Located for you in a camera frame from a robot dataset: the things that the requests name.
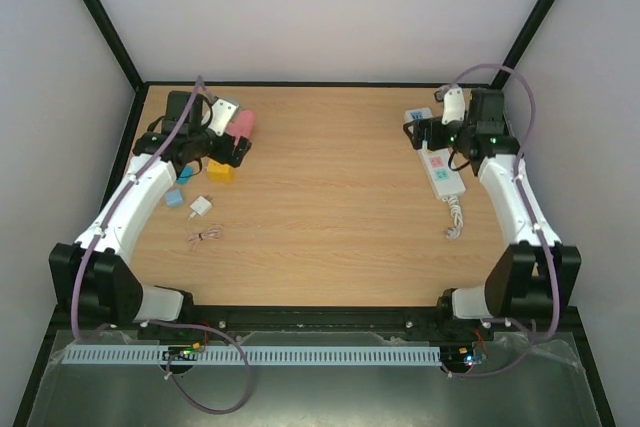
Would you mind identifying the light blue small plug adapter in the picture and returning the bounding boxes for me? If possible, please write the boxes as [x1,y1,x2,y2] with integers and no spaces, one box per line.
[164,189,184,208]

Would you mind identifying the pink USB cable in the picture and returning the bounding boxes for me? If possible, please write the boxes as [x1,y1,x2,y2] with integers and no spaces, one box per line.
[185,214,224,254]

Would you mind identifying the light blue slotted cable duct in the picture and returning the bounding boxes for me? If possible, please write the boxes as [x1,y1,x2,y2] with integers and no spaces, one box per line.
[62,345,441,367]

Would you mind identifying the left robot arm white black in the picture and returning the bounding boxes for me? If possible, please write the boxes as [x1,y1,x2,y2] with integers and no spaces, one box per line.
[49,83,251,337]

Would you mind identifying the blue socket adapter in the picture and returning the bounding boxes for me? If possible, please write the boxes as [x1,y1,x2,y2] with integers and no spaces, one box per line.
[176,165,195,185]

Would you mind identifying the black frame rail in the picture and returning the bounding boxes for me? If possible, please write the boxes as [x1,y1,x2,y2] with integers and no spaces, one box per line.
[49,304,584,343]

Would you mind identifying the white power strip cord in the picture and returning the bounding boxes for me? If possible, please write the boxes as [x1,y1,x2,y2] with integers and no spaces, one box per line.
[444,194,465,241]

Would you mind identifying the white USB charger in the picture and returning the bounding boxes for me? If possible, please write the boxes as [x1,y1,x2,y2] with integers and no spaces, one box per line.
[189,196,212,218]

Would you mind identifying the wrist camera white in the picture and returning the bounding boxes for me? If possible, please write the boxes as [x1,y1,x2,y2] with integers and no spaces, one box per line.
[434,84,466,125]
[207,98,239,137]

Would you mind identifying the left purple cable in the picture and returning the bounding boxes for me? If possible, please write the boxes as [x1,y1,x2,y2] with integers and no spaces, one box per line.
[72,75,256,414]

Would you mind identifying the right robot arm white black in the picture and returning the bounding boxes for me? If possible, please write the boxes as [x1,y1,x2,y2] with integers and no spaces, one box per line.
[403,85,581,339]

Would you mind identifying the pink triangular socket adapter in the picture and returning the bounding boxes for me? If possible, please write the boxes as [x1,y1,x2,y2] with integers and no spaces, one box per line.
[226,109,256,140]

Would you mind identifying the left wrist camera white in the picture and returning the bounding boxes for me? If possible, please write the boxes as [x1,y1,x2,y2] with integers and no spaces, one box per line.
[207,98,239,137]

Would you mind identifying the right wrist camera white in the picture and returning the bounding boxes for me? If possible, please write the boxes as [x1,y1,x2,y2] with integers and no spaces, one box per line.
[434,84,466,125]

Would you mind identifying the white power strip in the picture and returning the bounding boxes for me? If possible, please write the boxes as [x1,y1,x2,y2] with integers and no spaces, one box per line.
[404,108,466,201]

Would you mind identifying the yellow cube socket adapter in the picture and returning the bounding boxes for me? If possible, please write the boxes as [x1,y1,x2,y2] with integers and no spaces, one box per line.
[206,160,235,183]

